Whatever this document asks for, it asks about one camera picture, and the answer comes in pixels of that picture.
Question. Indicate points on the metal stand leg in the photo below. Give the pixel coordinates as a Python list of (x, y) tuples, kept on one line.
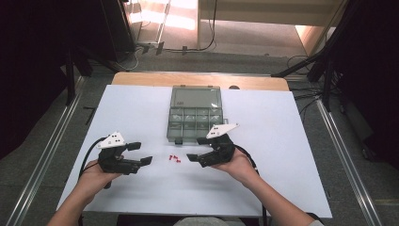
[(163, 22)]

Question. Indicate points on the person's grey sweatshirt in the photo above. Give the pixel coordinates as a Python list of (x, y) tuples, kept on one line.
[(207, 222)]

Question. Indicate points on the metal floor rail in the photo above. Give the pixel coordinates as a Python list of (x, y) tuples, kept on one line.
[(47, 157), (348, 163)]

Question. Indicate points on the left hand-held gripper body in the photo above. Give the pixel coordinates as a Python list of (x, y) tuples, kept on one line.
[(114, 163)]

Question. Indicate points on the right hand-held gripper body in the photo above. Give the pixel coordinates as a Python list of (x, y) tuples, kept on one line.
[(221, 150)]

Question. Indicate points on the person's left hand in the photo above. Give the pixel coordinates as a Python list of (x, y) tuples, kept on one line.
[(94, 180)]

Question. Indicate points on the black metal stand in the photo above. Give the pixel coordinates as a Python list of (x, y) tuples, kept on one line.
[(69, 81), (327, 88)]

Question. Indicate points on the person's right hand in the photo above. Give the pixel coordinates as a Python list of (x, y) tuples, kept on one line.
[(240, 166)]

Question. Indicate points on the dark curtain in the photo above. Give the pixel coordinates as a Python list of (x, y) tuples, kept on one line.
[(31, 62), (376, 78)]

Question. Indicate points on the dark round table grommet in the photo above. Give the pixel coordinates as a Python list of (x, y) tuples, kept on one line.
[(234, 88)]

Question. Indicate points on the grey clear compartment box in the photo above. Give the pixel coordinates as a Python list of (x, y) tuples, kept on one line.
[(194, 99)]

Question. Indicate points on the light wooden furniture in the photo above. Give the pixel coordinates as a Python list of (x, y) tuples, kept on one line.
[(266, 12)]

